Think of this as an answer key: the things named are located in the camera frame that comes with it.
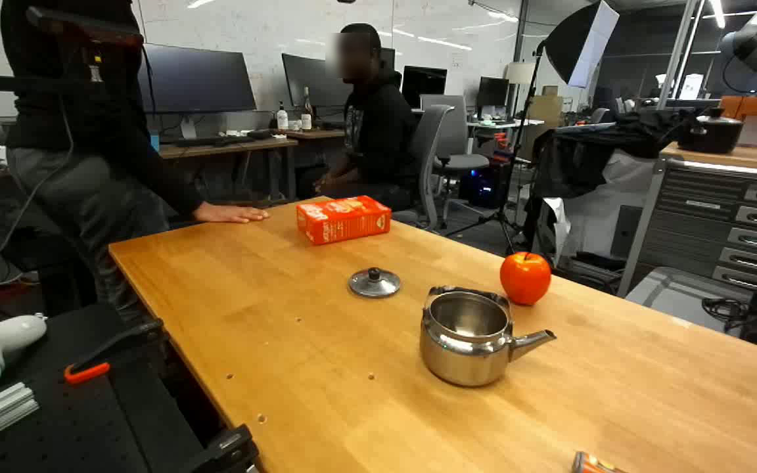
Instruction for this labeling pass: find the steel kettle lid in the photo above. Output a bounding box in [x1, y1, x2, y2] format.
[349, 269, 402, 300]

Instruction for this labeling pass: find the stainless steel kettle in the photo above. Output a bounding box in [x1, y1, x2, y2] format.
[420, 287, 554, 390]

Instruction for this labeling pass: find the orange cracker box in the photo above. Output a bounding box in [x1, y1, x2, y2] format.
[293, 195, 391, 244]

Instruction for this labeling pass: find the grey office chair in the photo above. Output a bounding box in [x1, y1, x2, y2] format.
[402, 106, 452, 229]

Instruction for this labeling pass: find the red apple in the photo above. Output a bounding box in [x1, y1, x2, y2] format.
[498, 253, 551, 307]

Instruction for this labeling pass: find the computer monitor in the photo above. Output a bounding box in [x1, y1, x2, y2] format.
[138, 45, 255, 114]

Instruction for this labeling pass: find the standing person in black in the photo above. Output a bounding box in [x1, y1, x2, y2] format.
[0, 0, 266, 307]

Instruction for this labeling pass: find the grey plastic bin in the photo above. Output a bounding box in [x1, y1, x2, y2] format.
[626, 265, 751, 331]

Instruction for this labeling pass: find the black pot on cabinet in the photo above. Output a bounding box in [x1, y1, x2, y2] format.
[678, 116, 740, 152]

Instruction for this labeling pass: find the grey drawer cabinet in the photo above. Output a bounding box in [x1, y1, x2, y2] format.
[621, 144, 757, 291]

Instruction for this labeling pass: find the orange handled clamp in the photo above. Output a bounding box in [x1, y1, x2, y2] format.
[62, 321, 162, 387]

